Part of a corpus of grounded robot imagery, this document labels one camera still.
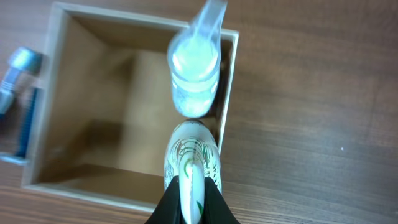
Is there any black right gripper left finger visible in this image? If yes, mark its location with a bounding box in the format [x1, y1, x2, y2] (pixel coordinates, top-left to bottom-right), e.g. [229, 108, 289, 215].
[145, 176, 181, 224]

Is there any blue white toothbrush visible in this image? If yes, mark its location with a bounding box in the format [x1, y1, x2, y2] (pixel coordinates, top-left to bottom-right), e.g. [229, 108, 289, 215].
[1, 47, 44, 118]

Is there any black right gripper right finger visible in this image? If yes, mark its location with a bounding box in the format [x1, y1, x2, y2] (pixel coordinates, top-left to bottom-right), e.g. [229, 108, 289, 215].
[203, 177, 239, 224]

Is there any blue disposable razor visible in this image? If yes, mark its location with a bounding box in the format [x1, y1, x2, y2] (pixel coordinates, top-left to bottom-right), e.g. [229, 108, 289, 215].
[1, 88, 40, 166]

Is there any white cardboard box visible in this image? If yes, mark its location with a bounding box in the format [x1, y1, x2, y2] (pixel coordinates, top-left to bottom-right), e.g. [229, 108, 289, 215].
[22, 2, 239, 212]

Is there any white bamboo print lotion tube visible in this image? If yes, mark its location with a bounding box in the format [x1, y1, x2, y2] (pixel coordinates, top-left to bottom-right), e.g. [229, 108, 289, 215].
[164, 119, 222, 223]

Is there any blue foam soap pump bottle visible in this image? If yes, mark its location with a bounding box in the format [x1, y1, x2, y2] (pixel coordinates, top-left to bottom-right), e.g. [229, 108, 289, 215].
[167, 0, 227, 118]

